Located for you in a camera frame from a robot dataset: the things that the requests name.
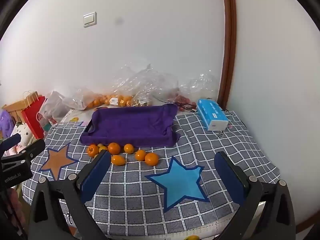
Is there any clear plastic bag of mandarins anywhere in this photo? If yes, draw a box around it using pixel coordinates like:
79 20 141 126
62 86 135 110

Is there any orange with green stem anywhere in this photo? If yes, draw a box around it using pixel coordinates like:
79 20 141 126
87 144 100 158

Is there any white light switch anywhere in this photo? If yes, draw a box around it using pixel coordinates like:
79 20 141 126
83 12 97 28

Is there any red paper bag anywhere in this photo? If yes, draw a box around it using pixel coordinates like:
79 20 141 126
21 90 48 140

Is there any grey checked star-print cloth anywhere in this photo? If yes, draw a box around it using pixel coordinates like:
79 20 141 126
21 110 280 233

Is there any large round orange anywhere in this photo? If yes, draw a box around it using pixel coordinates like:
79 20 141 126
108 142 121 155

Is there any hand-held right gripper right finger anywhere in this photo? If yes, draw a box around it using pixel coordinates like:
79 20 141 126
214 151 297 240

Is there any pile of bagged mandarins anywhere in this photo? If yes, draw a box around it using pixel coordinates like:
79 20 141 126
86 94 134 109

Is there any purple plush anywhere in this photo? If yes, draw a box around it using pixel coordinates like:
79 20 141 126
0 110 16 140

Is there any pink patterned quilt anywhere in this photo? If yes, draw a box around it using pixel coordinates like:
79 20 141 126
2 144 25 157

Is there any wooden headboard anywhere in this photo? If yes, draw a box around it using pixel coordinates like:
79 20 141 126
1 99 33 125

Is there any brown wooden door frame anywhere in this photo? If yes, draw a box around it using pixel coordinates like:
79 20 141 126
217 0 237 110

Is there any white plastic bag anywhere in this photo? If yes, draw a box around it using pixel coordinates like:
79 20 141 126
40 91 72 125

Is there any large crumpled clear plastic bag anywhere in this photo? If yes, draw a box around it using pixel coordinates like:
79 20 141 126
111 64 179 107

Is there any blue tissue pack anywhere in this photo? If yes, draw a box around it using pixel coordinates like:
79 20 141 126
196 99 229 132

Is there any purple towel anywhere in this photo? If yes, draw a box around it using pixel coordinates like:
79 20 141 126
79 104 181 147

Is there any pile of small red fruits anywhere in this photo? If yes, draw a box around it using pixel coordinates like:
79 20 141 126
166 92 198 112

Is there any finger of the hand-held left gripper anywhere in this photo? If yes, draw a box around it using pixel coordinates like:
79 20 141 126
0 133 22 155
15 139 46 164

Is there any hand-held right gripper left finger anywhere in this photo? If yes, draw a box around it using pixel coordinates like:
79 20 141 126
29 150 112 240

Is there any white patterned pillow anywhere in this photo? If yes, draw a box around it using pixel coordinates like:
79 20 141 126
10 122 35 153

